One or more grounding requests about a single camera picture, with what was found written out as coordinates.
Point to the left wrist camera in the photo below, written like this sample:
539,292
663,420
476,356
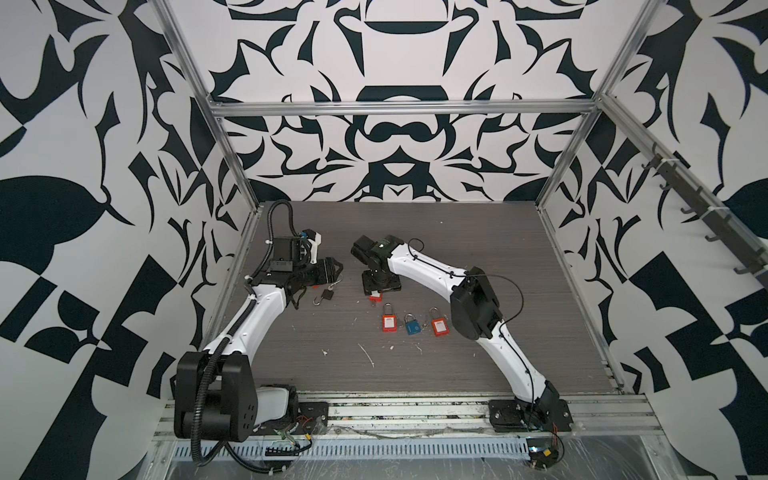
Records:
310,242

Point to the red padlock long shackle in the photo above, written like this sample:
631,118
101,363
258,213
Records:
389,318

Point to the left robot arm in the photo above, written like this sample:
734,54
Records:
217,403

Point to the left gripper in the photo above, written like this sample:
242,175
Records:
325,269

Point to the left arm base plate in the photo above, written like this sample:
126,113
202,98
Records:
304,417

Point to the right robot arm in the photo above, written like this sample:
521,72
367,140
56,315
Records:
476,315

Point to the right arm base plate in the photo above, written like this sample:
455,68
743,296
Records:
507,416

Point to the wall hook rack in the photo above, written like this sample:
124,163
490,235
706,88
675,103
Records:
724,225

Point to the white cable duct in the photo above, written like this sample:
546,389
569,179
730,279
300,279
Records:
370,448

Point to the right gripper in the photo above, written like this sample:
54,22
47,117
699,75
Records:
368,287

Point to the blue padlock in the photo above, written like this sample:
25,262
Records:
412,324

